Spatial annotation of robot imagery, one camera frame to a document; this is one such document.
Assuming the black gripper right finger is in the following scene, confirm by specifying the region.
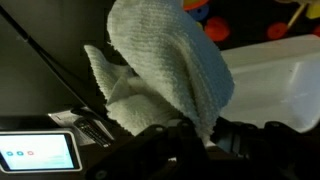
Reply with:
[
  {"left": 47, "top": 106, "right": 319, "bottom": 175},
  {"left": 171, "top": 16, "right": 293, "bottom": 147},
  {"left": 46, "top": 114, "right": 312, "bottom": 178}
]
[{"left": 208, "top": 116, "right": 320, "bottom": 180}]

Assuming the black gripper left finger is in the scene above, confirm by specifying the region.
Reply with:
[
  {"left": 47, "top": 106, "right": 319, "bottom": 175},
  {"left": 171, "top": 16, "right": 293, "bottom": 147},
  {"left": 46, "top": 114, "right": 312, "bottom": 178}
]
[{"left": 84, "top": 119, "right": 214, "bottom": 180}]

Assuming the white terry towel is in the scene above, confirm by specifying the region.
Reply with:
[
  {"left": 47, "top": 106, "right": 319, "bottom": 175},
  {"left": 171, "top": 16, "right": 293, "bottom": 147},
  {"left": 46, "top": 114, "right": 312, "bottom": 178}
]
[{"left": 83, "top": 0, "right": 236, "bottom": 145}]

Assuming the red toy bead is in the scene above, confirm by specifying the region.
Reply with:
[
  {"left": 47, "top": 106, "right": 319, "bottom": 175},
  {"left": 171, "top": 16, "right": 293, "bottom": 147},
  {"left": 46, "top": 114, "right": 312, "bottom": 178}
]
[
  {"left": 265, "top": 21, "right": 289, "bottom": 41},
  {"left": 203, "top": 15, "right": 232, "bottom": 43},
  {"left": 311, "top": 24, "right": 320, "bottom": 38}
]

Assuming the wooden toy stick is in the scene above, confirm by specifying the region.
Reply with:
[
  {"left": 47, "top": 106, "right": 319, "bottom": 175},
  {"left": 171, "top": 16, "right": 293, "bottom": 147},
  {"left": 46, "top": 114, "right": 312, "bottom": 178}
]
[{"left": 286, "top": 3, "right": 308, "bottom": 31}]

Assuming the blue toy bead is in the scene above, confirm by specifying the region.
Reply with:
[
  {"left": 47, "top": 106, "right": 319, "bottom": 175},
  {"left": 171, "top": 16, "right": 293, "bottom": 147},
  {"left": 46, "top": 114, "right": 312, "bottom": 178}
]
[{"left": 188, "top": 3, "right": 211, "bottom": 23}]

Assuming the yellow toy bead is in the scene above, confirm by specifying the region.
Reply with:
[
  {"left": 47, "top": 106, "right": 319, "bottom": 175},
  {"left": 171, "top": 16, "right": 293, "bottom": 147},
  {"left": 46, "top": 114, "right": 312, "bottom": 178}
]
[{"left": 304, "top": 2, "right": 320, "bottom": 20}]

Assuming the black remote control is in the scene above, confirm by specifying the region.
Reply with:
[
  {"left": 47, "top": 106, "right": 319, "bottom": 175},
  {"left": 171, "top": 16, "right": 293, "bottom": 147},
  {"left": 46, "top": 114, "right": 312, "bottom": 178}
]
[{"left": 72, "top": 116, "right": 113, "bottom": 149}]

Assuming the white plastic bin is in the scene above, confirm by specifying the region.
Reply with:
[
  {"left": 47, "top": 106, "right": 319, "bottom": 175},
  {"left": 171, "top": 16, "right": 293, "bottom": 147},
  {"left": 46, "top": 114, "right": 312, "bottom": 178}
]
[{"left": 218, "top": 34, "right": 320, "bottom": 134}]

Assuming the white paper sheet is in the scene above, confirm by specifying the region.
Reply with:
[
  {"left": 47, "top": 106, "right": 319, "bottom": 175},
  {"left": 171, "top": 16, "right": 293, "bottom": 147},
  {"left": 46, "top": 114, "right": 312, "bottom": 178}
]
[{"left": 47, "top": 108, "right": 116, "bottom": 146}]

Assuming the white framed tablet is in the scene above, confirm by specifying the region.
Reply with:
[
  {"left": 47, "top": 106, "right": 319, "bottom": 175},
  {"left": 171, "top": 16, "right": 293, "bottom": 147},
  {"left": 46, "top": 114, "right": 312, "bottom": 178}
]
[{"left": 0, "top": 129, "right": 83, "bottom": 175}]

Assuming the thin black cable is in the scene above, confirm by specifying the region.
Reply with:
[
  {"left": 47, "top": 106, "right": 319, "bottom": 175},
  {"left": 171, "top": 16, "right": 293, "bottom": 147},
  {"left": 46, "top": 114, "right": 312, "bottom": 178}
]
[{"left": 0, "top": 4, "right": 111, "bottom": 126}]

